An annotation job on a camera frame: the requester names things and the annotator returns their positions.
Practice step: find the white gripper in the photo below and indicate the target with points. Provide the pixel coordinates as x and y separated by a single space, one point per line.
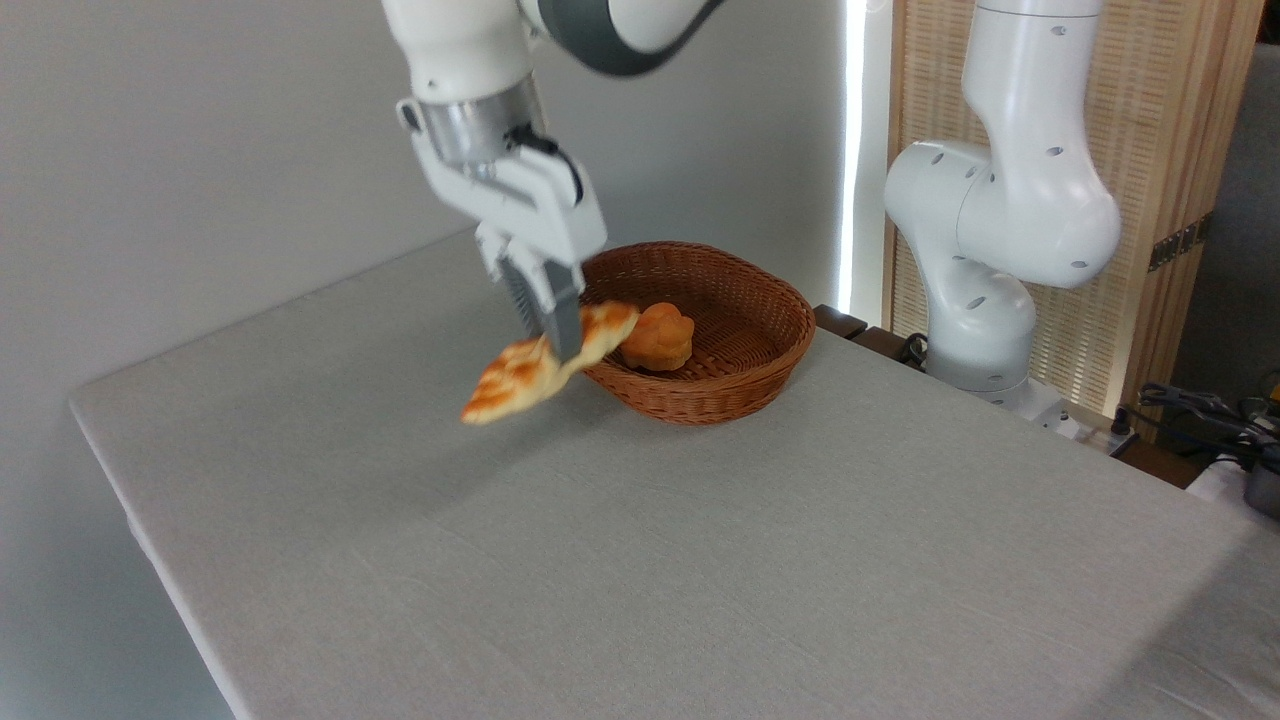
535 205

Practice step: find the braided golden bread loaf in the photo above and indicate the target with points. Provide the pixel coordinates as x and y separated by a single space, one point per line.
515 380

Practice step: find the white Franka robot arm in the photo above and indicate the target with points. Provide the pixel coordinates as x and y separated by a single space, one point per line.
1020 210

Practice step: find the brown wicker basket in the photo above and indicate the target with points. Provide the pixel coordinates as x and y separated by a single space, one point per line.
740 385

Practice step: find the flower-shaped orange bun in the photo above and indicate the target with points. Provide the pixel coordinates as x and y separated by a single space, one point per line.
660 340

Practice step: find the grey tablecloth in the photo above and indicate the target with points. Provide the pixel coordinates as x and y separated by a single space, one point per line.
700 560

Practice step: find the dark brown wooden bench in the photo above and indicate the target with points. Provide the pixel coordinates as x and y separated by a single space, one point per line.
845 325

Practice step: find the dark metal screen hinge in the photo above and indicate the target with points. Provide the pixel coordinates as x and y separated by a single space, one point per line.
1180 242

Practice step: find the wooden slatted folding screen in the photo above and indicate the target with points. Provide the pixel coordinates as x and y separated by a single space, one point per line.
1160 120

